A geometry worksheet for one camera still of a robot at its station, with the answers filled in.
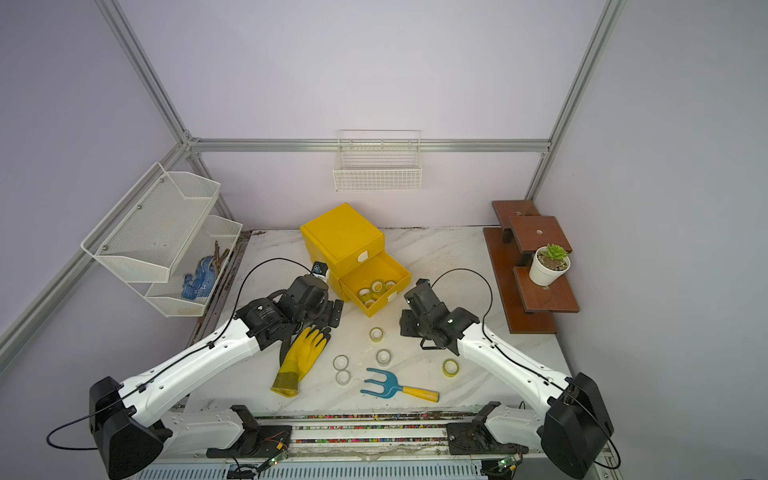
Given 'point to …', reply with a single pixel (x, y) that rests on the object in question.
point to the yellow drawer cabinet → (344, 240)
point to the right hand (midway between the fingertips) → (408, 319)
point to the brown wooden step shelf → (528, 307)
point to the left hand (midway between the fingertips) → (321, 304)
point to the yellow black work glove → (298, 355)
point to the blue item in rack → (202, 282)
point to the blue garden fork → (392, 388)
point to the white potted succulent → (549, 263)
